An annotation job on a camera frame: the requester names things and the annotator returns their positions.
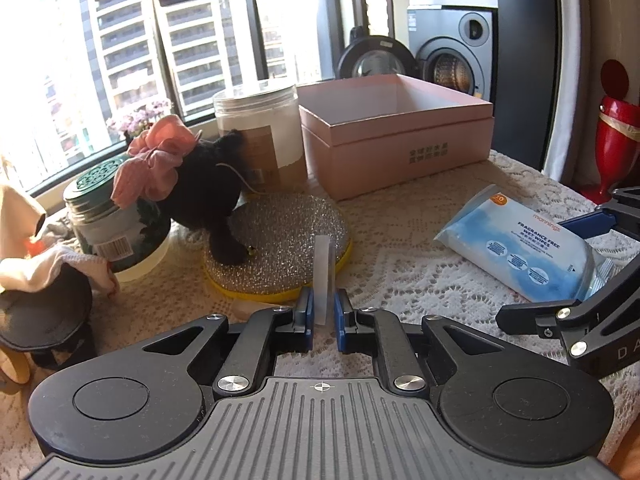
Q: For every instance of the blue wet wipes pack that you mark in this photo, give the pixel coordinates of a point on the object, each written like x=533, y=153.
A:
x=539, y=259

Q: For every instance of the dark framed mirror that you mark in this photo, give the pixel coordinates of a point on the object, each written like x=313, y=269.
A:
x=375, y=17

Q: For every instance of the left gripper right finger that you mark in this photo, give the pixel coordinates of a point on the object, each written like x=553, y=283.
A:
x=393, y=347

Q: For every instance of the green lid glass jar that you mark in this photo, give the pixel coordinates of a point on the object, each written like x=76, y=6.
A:
x=133, y=240

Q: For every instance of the pink cardboard box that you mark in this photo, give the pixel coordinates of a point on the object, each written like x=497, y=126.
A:
x=364, y=134

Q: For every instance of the pink orchid flower pot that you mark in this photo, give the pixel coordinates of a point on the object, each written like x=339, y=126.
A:
x=132, y=120

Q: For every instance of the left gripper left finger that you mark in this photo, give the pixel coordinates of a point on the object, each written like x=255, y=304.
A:
x=248, y=351

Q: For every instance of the white glove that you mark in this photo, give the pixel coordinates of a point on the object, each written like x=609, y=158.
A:
x=37, y=273

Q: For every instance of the brown tape roll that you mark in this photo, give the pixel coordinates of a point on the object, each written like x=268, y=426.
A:
x=15, y=367

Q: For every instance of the white lace tablecloth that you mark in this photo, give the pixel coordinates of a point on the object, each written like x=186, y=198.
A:
x=395, y=264

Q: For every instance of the beige cloth pile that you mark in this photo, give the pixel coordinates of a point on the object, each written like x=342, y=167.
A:
x=21, y=218

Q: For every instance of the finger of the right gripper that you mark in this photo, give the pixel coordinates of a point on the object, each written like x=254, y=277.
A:
x=621, y=214
x=569, y=321

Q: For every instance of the grey washing machine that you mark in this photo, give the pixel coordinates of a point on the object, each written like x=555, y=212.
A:
x=452, y=43

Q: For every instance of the white powder plastic jar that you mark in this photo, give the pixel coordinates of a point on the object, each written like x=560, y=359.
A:
x=266, y=113

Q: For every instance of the pink hair scrunchie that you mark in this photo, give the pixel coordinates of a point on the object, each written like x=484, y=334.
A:
x=150, y=171

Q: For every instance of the glittery round yellow pad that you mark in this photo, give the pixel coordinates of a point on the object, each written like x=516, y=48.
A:
x=279, y=231

